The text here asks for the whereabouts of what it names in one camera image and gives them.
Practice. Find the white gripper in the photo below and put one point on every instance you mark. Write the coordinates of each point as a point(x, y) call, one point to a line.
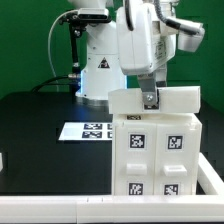
point(144, 44)

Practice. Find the white rectangular cabinet box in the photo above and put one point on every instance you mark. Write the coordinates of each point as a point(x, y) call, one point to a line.
point(186, 99)

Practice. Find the white cabinet door panel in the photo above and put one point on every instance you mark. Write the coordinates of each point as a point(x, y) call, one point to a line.
point(176, 160)

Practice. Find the white cabinet body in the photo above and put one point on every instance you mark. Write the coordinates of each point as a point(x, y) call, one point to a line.
point(153, 119)

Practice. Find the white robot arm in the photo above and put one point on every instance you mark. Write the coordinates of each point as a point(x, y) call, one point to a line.
point(102, 73)

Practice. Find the white flat marker sheet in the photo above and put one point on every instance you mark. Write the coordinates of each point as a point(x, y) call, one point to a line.
point(86, 131)

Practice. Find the white part at left edge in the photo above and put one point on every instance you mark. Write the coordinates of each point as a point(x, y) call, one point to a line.
point(1, 162)

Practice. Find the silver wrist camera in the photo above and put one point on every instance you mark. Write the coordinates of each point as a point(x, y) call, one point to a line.
point(190, 35)

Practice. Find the black camera stand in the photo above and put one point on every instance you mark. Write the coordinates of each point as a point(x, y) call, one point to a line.
point(75, 40)

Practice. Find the white table border frame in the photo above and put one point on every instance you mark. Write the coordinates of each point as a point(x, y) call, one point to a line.
point(208, 207)

